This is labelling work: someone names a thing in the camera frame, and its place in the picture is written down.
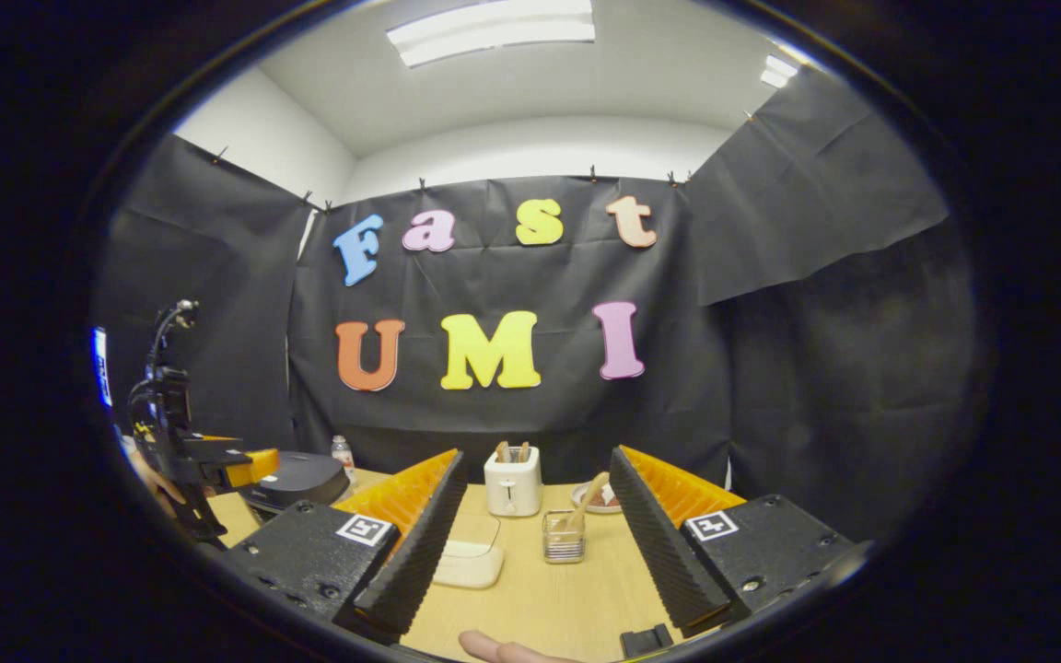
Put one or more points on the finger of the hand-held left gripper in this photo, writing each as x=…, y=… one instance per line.
x=250, y=468

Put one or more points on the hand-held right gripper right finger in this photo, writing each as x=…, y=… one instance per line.
x=664, y=552

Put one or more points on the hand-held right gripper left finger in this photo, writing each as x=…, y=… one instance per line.
x=420, y=552

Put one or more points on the clear box of rice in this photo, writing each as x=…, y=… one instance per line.
x=466, y=566

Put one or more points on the black and silver rice cooker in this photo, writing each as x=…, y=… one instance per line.
x=305, y=479

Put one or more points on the wooden spoon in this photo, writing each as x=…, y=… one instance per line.
x=590, y=493

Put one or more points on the brown meat piece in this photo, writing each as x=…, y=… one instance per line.
x=611, y=501

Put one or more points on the computer monitor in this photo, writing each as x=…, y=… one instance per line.
x=101, y=368

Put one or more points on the small clear drink bottle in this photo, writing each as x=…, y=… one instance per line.
x=343, y=460

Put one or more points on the white round plate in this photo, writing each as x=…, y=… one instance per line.
x=581, y=502

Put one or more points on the white toaster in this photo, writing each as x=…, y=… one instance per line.
x=512, y=488

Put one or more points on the black backdrop cloth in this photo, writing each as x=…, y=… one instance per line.
x=770, y=368

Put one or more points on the small ceiling light panel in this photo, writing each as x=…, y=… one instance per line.
x=777, y=72

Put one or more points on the large ceiling light panel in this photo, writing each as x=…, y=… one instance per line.
x=494, y=32

